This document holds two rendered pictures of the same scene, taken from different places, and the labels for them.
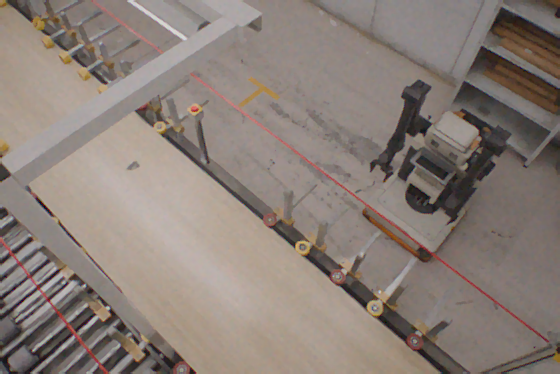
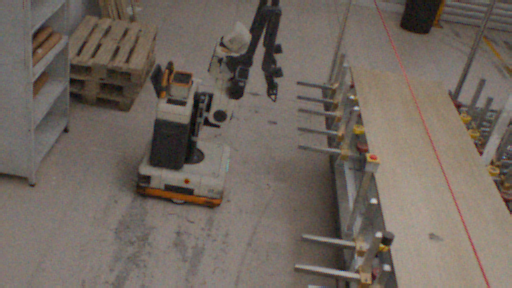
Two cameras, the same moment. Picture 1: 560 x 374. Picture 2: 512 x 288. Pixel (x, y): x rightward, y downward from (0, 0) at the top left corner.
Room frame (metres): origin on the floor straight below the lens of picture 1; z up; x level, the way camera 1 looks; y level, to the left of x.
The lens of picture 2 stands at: (4.14, 2.11, 2.80)
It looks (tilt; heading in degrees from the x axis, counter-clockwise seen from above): 34 degrees down; 231
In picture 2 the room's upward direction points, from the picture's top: 9 degrees clockwise
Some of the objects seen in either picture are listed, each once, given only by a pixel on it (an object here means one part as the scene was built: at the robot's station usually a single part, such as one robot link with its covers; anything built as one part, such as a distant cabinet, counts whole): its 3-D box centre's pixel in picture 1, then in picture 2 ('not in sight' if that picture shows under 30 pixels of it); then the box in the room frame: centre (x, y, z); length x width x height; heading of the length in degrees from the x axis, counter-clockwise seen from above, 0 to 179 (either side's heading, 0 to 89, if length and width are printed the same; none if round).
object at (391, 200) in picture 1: (418, 205); (185, 167); (1.70, -1.10, 0.16); 0.67 x 0.64 x 0.25; 139
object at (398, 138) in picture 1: (404, 120); (271, 40); (1.49, -0.64, 1.40); 0.11 x 0.06 x 0.43; 49
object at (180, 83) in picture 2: not in sight; (180, 84); (1.78, -1.18, 0.87); 0.23 x 0.15 x 0.11; 49
